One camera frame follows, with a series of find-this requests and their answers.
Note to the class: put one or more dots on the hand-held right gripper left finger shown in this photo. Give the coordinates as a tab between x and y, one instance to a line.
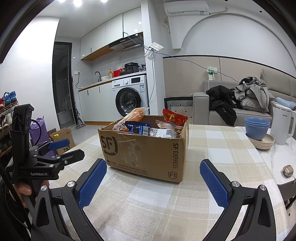
92	183

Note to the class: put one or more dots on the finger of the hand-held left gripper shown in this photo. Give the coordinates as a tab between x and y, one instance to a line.
60	144
74	155

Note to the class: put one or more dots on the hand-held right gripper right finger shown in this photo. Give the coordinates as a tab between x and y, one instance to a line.
214	183

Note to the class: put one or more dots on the brown cardboard box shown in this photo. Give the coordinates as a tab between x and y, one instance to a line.
143	153

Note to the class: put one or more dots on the blue snack bag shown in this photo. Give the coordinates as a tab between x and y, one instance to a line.
136	127

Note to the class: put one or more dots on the pile of mixed snack packets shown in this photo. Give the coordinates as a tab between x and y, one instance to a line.
136	114

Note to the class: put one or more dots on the red snack bag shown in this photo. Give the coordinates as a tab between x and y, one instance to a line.
173	117

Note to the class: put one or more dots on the person's left hand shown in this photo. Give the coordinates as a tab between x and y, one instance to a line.
23	188

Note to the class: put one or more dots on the small printed cardboard box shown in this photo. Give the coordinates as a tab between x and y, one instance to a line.
64	136

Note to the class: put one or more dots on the white brown sneaker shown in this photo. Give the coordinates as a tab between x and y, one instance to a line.
5	121

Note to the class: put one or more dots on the grey floor mop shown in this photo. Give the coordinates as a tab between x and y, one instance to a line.
80	125

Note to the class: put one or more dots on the wooden shoe rack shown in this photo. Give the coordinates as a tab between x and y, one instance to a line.
11	104

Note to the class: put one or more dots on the beige checked tablecloth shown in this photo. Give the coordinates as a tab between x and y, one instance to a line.
208	143

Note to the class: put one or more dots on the red sneaker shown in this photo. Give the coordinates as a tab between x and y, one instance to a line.
1	103

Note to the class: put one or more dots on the white lower kitchen cabinets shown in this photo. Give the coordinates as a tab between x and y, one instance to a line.
94	104

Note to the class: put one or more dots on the white kitchen cabinets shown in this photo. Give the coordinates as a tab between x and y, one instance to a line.
94	104
99	37

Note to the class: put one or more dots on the dark glass door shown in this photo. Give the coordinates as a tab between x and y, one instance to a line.
61	83

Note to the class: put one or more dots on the beige shallow bowl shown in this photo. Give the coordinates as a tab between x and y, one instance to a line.
269	139
263	147

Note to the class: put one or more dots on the white marble side table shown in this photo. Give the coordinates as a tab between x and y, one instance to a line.
272	157

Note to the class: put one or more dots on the blue bowl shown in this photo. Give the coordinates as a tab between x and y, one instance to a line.
255	133
256	120

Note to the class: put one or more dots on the small round beige gadget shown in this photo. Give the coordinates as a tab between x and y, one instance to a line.
287	171

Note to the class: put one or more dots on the grey sofa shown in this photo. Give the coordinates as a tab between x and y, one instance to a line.
201	106

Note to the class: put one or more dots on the white washing machine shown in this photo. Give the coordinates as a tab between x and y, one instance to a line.
129	99

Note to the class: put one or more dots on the metal kitchen faucet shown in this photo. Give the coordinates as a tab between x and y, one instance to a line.
100	75

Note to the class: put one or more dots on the black jacket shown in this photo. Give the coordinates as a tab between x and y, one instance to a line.
222	102

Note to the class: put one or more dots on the white electric kettle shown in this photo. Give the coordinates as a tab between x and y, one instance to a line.
279	127

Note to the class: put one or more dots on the yellow bottle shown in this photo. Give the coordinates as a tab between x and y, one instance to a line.
110	73

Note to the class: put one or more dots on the black white patterned basket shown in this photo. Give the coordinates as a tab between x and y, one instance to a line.
179	103

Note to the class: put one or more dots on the red box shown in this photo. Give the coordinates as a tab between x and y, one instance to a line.
118	72

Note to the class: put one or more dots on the grey jacket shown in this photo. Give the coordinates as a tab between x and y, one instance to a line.
252	95

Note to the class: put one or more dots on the black pressure cooker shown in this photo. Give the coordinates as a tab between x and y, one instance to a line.
131	67

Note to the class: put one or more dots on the light blue pillow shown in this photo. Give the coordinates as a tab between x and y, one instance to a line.
283	101

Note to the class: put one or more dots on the white upper kitchen cabinets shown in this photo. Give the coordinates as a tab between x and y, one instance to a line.
99	37

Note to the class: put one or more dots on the black range hood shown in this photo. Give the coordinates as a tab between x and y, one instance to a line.
124	44

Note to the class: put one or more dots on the white router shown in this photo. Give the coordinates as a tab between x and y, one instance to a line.
155	46

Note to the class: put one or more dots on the white air conditioner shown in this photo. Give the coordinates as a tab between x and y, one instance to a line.
185	7

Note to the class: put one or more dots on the white wall power strip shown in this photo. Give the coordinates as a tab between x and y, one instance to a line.
211	75

